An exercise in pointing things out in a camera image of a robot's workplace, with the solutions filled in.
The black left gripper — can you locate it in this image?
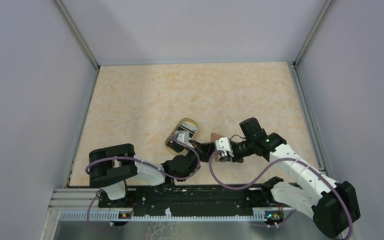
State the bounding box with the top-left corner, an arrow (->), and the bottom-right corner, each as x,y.
181,139 -> 216,181

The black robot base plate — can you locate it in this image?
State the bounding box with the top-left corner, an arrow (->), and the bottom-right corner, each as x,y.
98,184 -> 280,217

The beige oval tray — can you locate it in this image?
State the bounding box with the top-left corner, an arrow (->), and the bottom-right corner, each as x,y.
164,117 -> 200,154

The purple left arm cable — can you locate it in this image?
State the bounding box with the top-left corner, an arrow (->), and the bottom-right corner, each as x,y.
85,135 -> 202,181

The white slotted cable duct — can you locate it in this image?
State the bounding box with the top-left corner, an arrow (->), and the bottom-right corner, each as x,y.
59,209 -> 267,222

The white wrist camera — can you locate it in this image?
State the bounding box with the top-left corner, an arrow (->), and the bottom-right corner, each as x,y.
214,137 -> 234,158
176,130 -> 193,143

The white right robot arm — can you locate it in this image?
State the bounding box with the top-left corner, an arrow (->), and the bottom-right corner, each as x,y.
230,117 -> 361,240

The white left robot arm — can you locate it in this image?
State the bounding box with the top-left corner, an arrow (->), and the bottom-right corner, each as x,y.
85,139 -> 215,207

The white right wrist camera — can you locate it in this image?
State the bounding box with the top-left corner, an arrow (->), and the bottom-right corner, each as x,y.
214,137 -> 234,158

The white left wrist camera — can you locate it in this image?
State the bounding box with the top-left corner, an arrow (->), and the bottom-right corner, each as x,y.
176,130 -> 193,143

